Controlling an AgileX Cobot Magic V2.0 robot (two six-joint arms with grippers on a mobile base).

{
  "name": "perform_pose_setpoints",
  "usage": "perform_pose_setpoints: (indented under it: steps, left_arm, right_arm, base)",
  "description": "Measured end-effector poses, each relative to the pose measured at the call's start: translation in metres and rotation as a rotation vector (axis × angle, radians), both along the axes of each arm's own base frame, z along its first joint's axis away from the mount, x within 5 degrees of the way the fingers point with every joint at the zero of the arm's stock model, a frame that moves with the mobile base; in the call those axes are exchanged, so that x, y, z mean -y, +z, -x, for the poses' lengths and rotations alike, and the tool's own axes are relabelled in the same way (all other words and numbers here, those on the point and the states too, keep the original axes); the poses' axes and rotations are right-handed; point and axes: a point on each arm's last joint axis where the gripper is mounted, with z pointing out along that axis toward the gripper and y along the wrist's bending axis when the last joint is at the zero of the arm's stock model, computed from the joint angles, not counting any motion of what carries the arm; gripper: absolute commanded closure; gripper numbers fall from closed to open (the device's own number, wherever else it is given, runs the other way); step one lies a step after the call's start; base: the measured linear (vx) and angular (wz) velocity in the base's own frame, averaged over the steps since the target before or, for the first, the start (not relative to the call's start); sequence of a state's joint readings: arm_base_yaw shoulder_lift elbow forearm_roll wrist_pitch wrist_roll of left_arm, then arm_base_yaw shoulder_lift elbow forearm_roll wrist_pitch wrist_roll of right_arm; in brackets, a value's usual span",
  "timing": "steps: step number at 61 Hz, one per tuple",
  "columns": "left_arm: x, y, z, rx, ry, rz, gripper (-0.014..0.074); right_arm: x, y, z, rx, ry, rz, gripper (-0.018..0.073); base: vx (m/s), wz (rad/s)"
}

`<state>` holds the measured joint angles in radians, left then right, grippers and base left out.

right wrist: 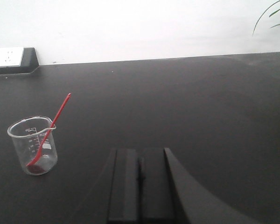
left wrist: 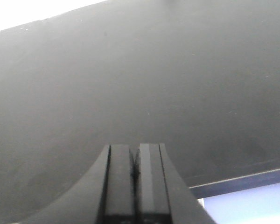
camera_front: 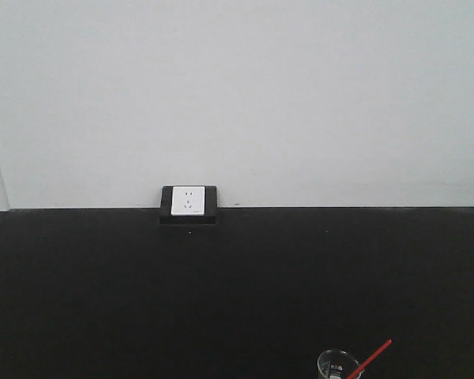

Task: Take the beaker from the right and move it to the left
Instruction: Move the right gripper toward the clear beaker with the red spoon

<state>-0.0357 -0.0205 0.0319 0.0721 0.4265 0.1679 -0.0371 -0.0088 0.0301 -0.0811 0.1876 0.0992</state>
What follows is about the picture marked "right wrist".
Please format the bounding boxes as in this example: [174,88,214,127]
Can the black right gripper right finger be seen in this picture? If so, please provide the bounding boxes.
[141,148,258,224]

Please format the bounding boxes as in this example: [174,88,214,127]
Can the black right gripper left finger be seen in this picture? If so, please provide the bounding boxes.
[107,149,140,222]

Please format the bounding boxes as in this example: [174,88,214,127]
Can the red plastic spoon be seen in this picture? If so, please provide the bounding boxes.
[26,93,71,173]

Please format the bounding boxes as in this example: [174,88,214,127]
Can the small clear glass beaker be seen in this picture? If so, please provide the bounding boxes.
[7,116,58,175]

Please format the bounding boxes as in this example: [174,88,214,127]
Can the black desktop power socket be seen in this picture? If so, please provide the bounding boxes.
[0,47,39,75]

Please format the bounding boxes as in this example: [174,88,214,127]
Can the green plant leaves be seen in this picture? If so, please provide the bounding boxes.
[252,0,280,36]

